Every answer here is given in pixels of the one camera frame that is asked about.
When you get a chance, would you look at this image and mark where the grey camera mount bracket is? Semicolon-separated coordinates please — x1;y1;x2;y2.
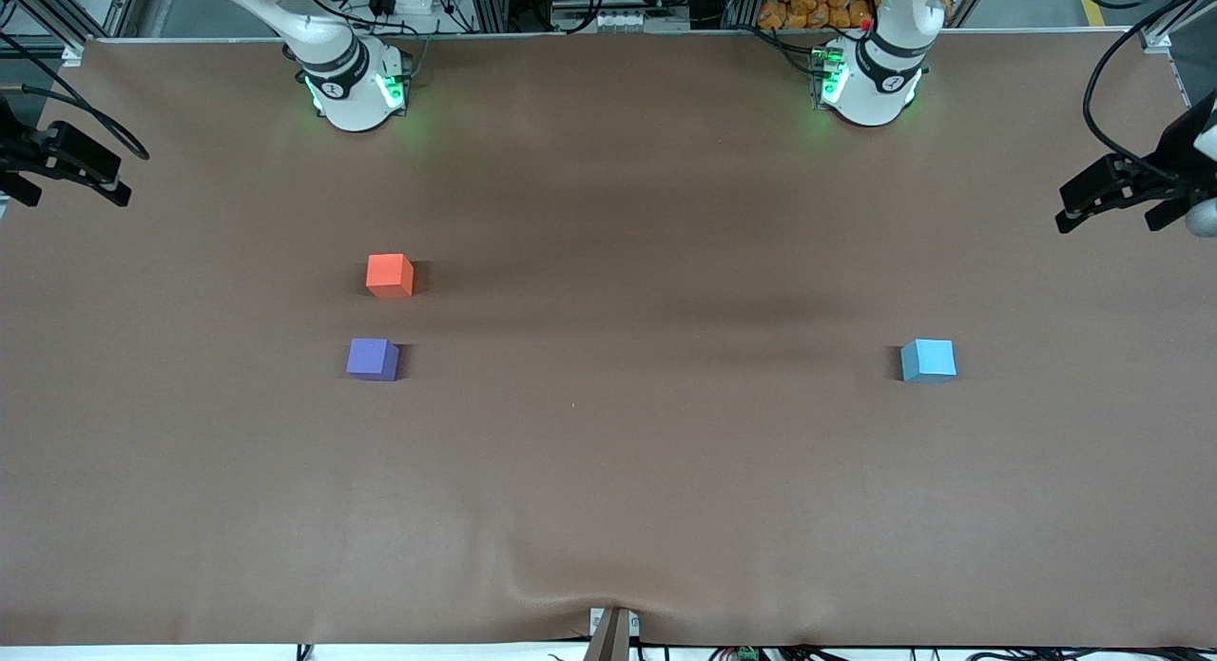
582;606;642;661

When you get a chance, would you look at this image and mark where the bag of orange objects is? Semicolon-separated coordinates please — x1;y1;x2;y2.
758;0;952;31

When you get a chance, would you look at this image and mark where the brown table mat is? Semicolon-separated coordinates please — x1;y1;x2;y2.
0;29;1217;648

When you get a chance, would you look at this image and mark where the aluminium frame strut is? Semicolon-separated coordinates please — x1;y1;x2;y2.
0;0;144;58

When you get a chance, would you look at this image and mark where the white terminal block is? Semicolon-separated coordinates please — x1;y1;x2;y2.
550;10;649;34

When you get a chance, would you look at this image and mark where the light blue foam block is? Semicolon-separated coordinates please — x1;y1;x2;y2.
899;339;957;385

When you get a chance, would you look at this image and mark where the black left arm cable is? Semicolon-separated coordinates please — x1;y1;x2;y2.
1083;0;1217;183

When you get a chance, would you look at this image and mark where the purple foam block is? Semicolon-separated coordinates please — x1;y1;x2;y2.
346;338;401;382

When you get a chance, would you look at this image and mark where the white power strip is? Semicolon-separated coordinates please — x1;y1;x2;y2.
388;0;448;36

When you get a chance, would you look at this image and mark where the grey side panel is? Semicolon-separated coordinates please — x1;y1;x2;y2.
1166;19;1217;110

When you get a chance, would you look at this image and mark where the orange foam block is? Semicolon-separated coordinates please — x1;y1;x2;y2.
365;253;415;300

